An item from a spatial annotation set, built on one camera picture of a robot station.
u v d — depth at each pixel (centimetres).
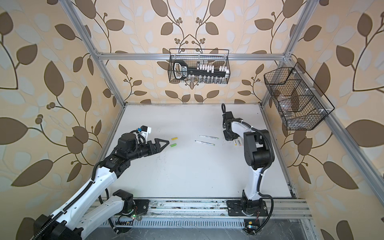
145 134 71
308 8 71
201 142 99
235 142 98
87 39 84
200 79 88
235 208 74
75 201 43
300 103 74
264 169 53
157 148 66
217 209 75
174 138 101
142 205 74
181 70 83
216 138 101
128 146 59
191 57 91
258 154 52
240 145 98
